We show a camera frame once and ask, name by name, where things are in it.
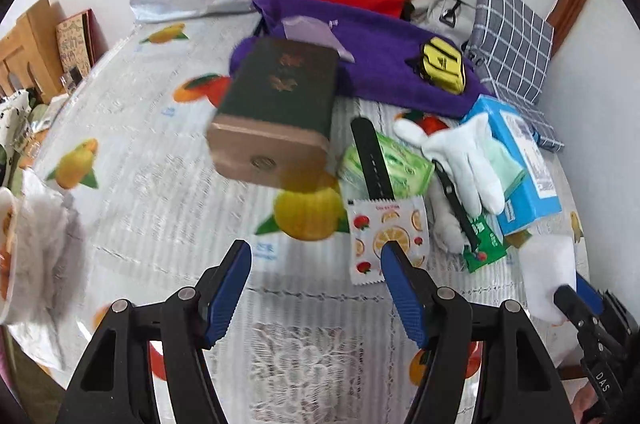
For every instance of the green tissue pack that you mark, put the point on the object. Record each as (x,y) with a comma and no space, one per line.
(410,168)

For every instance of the white sponge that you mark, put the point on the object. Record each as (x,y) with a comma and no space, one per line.
(545,269)

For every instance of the green snack packet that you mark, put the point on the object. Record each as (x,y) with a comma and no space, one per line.
(482,251)

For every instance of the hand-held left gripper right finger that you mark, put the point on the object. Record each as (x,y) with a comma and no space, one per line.
(400,289)

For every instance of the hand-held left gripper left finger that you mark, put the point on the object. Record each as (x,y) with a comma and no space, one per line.
(230,289)

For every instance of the white black-spotted cloth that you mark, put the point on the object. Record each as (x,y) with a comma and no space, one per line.
(12,123)

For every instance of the wooden chair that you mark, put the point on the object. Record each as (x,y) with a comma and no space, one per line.
(35,38)

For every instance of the purple fleece cloth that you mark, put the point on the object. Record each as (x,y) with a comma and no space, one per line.
(380,48)

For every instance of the white glove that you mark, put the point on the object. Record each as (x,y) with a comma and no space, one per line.
(465,153)

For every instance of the black carabiner clip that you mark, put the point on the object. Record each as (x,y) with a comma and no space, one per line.
(452,196)

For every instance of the pale purple label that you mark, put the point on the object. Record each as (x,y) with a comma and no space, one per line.
(312,34)

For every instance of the person's right hand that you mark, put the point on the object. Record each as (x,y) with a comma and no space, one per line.
(582,406)

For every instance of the grey plaid cloth bag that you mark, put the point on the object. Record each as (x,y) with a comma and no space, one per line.
(510,38)

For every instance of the white tissue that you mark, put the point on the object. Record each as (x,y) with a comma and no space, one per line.
(447,224)

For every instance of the dark green gift box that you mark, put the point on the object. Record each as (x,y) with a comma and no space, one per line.
(280,88)

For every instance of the white bowl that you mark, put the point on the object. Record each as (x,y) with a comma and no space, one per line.
(6,254)

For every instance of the brown printed box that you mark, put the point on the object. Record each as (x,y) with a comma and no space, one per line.
(75,38)

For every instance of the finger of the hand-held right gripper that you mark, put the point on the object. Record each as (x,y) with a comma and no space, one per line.
(590,294)
(572,306)

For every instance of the blue tissue box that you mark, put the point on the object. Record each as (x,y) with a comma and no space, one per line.
(530,189)

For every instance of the fruit print wipe packet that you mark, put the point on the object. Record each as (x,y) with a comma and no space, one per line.
(365,224)

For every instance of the white fluffy cloth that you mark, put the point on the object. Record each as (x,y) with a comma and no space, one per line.
(47,244)

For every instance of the fruit print tablecloth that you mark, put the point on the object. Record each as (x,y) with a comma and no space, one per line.
(150,214)

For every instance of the yellow pouch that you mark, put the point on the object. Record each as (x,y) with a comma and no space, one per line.
(445,63)

